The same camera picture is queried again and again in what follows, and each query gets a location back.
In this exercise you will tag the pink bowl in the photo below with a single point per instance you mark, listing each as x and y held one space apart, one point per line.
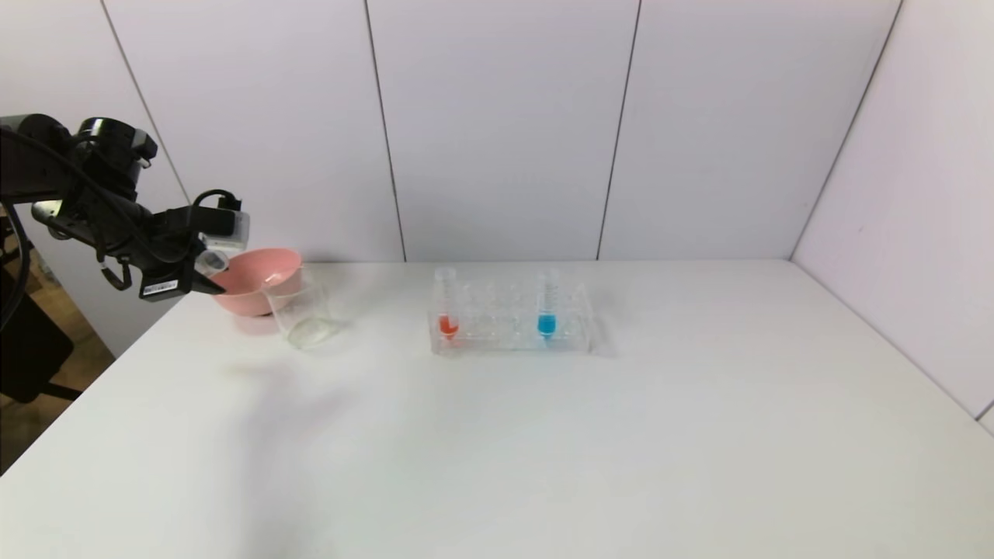
248 299

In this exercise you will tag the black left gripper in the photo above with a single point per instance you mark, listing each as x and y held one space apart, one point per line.
165 285

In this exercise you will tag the black chair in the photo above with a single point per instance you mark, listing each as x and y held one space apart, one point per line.
31 357

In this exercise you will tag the clear glass beaker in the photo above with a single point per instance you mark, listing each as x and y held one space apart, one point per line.
311 330

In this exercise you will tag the test tube with red pigment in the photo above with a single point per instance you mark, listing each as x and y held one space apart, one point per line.
448 326

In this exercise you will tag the test tube with blue pigment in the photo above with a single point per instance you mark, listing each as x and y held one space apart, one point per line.
547 324

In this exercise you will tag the clear plastic test tube rack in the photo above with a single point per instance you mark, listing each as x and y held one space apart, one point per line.
497 326

